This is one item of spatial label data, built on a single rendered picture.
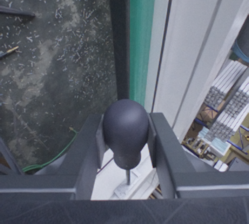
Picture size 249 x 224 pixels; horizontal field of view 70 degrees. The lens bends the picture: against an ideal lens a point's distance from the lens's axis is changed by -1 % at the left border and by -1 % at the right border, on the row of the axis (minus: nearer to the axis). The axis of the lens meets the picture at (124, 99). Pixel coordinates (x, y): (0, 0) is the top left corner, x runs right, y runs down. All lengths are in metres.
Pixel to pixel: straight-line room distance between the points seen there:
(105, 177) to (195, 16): 0.26
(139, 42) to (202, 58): 0.07
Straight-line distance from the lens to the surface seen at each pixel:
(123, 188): 0.31
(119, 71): 0.25
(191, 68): 0.23
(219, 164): 0.45
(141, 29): 0.20
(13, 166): 0.98
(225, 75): 4.76
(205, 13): 0.20
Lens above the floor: 0.97
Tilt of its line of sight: 26 degrees down
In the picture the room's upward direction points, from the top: 127 degrees clockwise
